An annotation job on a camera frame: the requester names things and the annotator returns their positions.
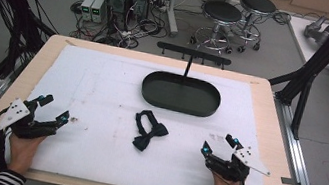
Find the black round stool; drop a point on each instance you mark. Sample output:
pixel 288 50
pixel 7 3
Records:
pixel 222 12
pixel 257 4

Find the person's left hand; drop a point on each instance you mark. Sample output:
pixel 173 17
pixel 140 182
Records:
pixel 22 151

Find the grey power supply unit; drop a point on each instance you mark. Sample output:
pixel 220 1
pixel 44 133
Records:
pixel 99 10
pixel 86 8

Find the black rack with oval tray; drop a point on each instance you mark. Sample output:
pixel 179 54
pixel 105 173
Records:
pixel 180 95

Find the black bow tie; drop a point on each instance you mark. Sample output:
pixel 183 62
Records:
pixel 149 132

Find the white foam mat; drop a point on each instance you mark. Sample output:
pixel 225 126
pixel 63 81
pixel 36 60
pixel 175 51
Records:
pixel 101 95

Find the grey metal table clamp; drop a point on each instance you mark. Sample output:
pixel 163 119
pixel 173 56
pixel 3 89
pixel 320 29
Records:
pixel 291 182

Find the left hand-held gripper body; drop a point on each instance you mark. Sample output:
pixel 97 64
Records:
pixel 22 123

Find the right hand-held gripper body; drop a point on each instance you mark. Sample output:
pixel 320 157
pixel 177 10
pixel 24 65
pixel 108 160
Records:
pixel 233 166

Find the black metal frame stand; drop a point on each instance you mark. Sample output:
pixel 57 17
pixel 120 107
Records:
pixel 322 54

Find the grey metal table leg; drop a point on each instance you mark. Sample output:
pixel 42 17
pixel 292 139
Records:
pixel 173 9

